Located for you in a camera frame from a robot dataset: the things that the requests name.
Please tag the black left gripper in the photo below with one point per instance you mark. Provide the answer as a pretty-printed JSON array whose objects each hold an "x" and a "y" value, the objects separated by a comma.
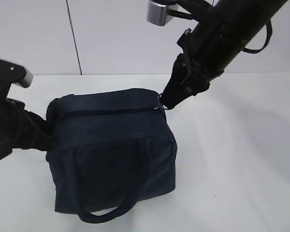
[{"x": 11, "y": 125}]

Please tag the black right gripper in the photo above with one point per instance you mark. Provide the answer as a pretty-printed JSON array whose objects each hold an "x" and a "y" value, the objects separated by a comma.
[{"x": 189, "y": 76}]

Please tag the dark navy fabric bag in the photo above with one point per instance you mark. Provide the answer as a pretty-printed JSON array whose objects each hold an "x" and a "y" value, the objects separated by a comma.
[{"x": 110, "y": 150}]

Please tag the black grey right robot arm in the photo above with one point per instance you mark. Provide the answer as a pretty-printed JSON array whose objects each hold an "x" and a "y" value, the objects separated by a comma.
[{"x": 222, "y": 32}]

